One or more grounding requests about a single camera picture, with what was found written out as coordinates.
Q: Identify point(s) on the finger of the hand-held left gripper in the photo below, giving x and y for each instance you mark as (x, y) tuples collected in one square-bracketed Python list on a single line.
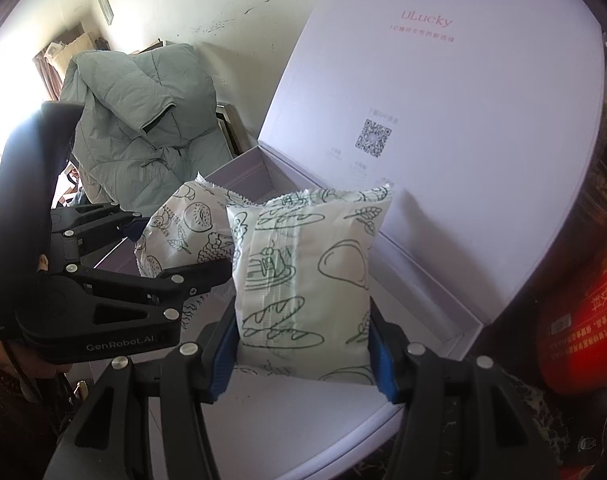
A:
[(158, 292), (98, 227)]

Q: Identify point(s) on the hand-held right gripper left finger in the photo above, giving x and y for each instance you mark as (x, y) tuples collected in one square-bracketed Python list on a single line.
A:
[(223, 355)]

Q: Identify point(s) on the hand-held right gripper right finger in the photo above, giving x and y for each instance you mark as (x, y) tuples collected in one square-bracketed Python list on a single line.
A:
[(383, 360)]

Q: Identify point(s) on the black print bread packet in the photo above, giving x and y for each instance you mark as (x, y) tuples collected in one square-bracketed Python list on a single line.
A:
[(183, 225)]

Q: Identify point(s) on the green print bread packet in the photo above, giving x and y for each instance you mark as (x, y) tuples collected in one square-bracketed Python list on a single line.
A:
[(303, 285)]

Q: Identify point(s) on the white gift box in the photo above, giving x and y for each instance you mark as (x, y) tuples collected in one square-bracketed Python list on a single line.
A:
[(433, 110)]

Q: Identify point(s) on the person's left hand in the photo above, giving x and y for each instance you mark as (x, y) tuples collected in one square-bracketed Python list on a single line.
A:
[(38, 367)]

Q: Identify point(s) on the grey-green down jacket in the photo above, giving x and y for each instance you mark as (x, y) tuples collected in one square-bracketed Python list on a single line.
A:
[(133, 125)]

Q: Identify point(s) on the beige cushion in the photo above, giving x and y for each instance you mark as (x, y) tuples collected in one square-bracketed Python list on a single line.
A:
[(71, 55)]

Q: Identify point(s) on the red canister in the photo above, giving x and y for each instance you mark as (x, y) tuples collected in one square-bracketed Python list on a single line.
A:
[(583, 320)]

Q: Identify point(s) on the wooden frame boards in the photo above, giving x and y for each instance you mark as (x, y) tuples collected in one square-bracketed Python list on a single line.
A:
[(229, 127)]

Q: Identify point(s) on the small framed wall picture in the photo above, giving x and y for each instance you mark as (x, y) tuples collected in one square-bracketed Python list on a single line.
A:
[(105, 2)]

